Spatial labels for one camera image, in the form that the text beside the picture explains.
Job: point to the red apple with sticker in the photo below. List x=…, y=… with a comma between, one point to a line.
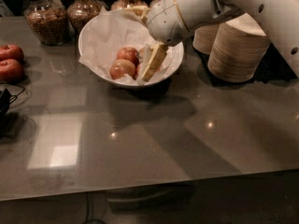
x=130, y=54

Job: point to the white paper bowl liner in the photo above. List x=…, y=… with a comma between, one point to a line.
x=106, y=34

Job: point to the white ceramic bowl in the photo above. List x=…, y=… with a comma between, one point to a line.
x=130, y=84

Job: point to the stack of paper bowls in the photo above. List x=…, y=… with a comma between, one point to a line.
x=204, y=38
x=238, y=49

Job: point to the lower red apple on table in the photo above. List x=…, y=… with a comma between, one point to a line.
x=11, y=71

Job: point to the rear stack of paper bowls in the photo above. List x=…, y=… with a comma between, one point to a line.
x=204, y=38

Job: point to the yellowish apple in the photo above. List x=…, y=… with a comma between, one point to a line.
x=144, y=54

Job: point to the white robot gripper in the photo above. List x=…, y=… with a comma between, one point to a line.
x=163, y=21

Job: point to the red apple on table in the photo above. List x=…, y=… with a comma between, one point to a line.
x=11, y=71
x=11, y=52

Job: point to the front red apple in bowl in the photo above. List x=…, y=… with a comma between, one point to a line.
x=138, y=70

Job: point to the black object with cable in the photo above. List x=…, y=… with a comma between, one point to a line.
x=7, y=117

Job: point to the front left apple in bowl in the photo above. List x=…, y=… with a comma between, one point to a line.
x=121, y=67

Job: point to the upper red apple on table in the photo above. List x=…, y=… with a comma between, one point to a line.
x=11, y=52

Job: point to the front stack of paper bowls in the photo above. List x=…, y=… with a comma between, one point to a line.
x=238, y=49

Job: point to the leftmost glass cereal jar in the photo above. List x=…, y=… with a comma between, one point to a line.
x=48, y=21

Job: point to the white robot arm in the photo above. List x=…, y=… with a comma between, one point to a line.
x=279, y=19

